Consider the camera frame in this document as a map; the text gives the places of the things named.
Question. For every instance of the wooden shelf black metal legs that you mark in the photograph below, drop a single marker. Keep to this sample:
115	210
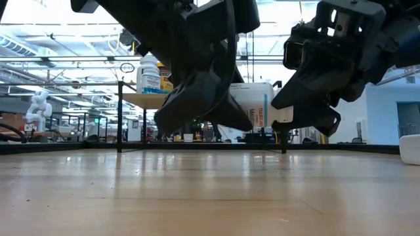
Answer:
144	100

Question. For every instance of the amber bottle yellow cap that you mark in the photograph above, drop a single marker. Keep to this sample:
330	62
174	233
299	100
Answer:
165	80

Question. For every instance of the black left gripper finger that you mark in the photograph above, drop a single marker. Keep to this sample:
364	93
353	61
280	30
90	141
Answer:
190	101
229	114

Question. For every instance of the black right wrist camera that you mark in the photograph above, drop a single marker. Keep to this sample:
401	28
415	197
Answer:
293	55

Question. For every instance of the black metal rig frame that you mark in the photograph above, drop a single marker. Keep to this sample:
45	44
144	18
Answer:
65	148

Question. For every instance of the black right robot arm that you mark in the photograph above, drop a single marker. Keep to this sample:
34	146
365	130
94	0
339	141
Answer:
407	32

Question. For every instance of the large white medicine bottle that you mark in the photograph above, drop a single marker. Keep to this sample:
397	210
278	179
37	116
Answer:
146	60

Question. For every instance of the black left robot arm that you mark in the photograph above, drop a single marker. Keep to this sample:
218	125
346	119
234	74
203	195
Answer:
124	13

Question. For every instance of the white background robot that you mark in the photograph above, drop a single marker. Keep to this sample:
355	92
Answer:
39	108

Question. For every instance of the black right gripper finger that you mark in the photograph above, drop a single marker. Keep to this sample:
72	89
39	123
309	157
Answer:
315	86
315	119

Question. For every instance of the small white bottle blue label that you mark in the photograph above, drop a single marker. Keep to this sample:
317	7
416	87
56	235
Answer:
410	149
151	83

